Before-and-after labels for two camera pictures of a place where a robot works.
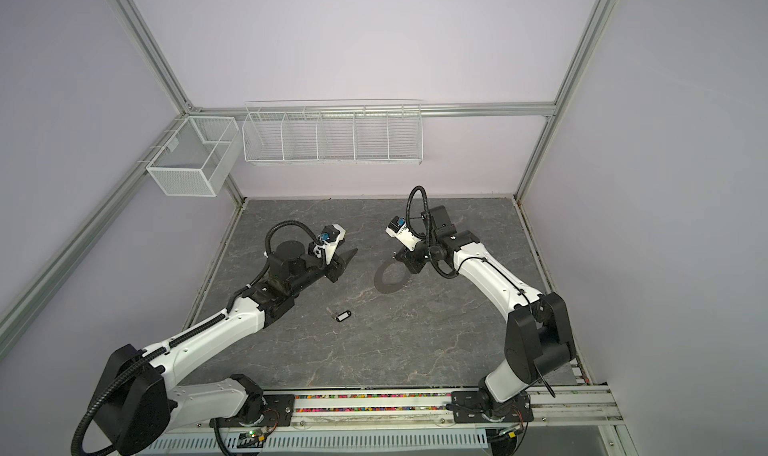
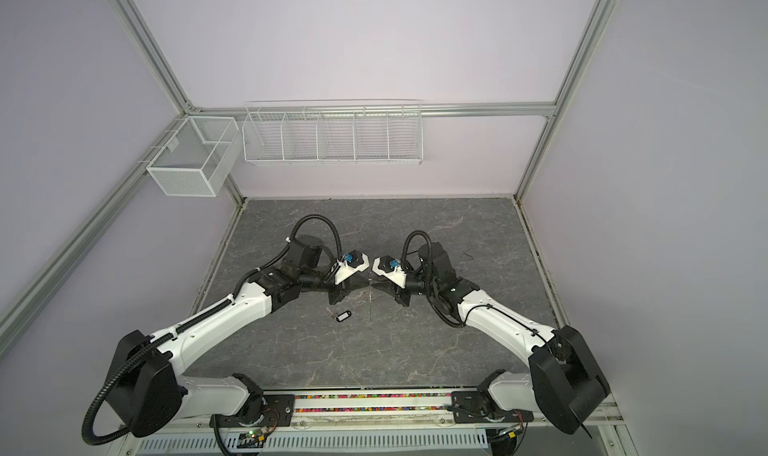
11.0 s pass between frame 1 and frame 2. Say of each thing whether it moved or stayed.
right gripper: moved
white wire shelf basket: stayed
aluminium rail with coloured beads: stayed
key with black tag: stayed
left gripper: moved
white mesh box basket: stayed
